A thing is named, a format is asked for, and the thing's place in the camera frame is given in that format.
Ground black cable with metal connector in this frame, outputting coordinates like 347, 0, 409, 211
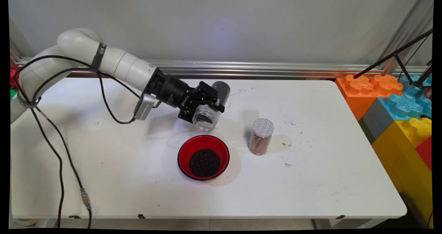
14, 56, 142, 229

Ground aluminium rail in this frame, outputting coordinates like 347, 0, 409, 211
16, 57, 430, 81

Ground big red building block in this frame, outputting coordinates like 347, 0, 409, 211
414, 135, 433, 172

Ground black tripod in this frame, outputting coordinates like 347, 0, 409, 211
353, 28, 433, 90

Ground tall clear plastic jar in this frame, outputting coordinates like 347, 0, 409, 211
192, 81, 231, 132

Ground red bowl with black rim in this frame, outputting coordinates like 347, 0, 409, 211
177, 135, 231, 181

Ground grey velcro strap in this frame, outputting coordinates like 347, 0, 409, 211
90, 43, 107, 73

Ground black cable with thick plug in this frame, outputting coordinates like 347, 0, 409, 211
14, 66, 137, 229

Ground yellow building block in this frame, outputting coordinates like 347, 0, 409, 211
371, 118, 433, 227

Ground orange building block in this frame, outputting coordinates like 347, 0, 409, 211
336, 74, 404, 121

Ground heap of black seeds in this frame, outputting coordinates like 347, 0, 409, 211
211, 81, 231, 106
189, 149, 221, 178

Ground light blue building block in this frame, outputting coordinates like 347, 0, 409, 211
378, 74, 433, 121

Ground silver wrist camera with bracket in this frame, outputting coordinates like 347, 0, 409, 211
134, 93, 156, 121

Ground grey building block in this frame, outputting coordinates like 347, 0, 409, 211
358, 99, 395, 144

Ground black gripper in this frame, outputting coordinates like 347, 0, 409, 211
147, 68, 225, 124

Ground grey table leg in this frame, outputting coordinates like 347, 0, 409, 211
312, 219, 333, 230

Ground brown cinnamon sticks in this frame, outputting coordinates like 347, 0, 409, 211
250, 133, 271, 155

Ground jar with white perforated lid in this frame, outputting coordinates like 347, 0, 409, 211
249, 118, 275, 156

